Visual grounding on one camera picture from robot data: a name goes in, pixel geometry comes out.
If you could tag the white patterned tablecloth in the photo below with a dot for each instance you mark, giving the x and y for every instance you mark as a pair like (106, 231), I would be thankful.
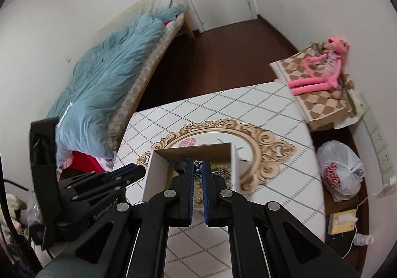
(200, 251)

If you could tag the white power strip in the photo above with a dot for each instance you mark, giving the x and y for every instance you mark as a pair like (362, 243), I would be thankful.
(380, 146)

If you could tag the pink panther plush toy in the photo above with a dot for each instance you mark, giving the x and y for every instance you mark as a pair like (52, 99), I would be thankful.
(332, 61)

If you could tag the checkered brown box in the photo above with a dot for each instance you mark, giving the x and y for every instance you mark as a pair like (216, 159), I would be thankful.
(325, 109)

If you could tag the teal blue duvet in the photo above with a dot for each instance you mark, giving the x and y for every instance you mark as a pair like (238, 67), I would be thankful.
(100, 81)

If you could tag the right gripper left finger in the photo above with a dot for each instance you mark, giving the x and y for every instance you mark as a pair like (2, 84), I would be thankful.
(130, 240)

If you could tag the red bed sheet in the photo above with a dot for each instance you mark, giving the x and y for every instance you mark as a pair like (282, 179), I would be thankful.
(82, 162)

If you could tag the white cardboard box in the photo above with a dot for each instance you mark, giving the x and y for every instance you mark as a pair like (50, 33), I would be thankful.
(224, 160)

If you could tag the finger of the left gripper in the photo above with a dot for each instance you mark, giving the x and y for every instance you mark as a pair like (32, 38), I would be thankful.
(93, 184)

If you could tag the yellow tissue box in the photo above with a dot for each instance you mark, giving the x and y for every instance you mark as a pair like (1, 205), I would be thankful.
(341, 222)

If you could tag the black chair back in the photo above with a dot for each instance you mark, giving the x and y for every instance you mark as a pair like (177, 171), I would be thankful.
(43, 165)

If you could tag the white plastic bag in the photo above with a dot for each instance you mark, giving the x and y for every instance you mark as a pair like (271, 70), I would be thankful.
(341, 170)

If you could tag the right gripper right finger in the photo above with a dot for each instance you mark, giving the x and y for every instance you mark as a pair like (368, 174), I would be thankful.
(266, 240)

